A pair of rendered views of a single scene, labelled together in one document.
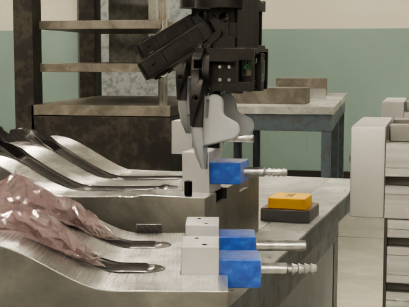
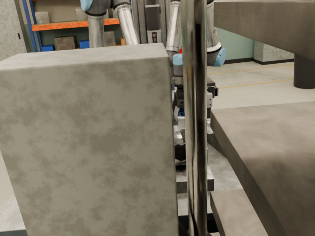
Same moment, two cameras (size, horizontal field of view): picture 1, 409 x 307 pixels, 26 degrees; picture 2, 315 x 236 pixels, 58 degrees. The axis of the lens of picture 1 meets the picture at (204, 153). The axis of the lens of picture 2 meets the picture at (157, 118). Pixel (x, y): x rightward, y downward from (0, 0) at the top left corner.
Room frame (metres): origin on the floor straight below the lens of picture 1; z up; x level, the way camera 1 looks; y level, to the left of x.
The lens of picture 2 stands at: (1.73, 1.32, 1.55)
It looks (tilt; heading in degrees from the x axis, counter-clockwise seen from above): 22 degrees down; 251
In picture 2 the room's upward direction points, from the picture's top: 4 degrees counter-clockwise
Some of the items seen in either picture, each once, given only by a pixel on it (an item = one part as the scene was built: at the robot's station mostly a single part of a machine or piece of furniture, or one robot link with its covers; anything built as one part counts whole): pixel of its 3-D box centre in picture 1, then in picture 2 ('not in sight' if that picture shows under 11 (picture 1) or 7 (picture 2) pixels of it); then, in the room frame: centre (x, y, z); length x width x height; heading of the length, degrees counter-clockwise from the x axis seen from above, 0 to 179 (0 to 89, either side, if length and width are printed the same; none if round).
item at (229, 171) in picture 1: (237, 171); (181, 119); (1.12, -0.04, 0.91); 0.13 x 0.05 x 0.05; 72
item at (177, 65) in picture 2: not in sight; (180, 64); (1.12, -0.03, 1.23); 0.09 x 0.08 x 0.11; 33
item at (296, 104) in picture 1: (285, 151); not in sight; (5.65, -0.52, 0.46); 1.90 x 0.70 x 0.92; 169
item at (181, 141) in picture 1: (214, 137); not in sight; (1.43, -0.02, 0.93); 0.13 x 0.05 x 0.05; 72
